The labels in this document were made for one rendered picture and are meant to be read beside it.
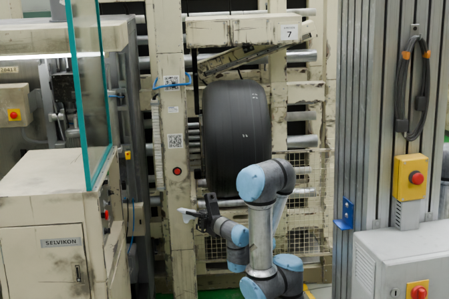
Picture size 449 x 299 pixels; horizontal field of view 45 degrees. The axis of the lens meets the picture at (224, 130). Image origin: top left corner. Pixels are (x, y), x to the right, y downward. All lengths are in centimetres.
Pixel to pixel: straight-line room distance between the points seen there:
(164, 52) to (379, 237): 138
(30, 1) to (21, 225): 994
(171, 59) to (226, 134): 45
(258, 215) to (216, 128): 69
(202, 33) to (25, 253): 139
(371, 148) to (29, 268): 132
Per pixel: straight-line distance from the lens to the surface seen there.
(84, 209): 207
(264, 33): 288
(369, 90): 163
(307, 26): 305
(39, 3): 1188
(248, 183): 187
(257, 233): 196
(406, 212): 175
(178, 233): 289
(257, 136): 250
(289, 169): 194
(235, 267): 216
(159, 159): 274
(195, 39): 286
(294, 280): 214
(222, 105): 254
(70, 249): 214
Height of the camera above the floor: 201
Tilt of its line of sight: 16 degrees down
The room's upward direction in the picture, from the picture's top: 2 degrees counter-clockwise
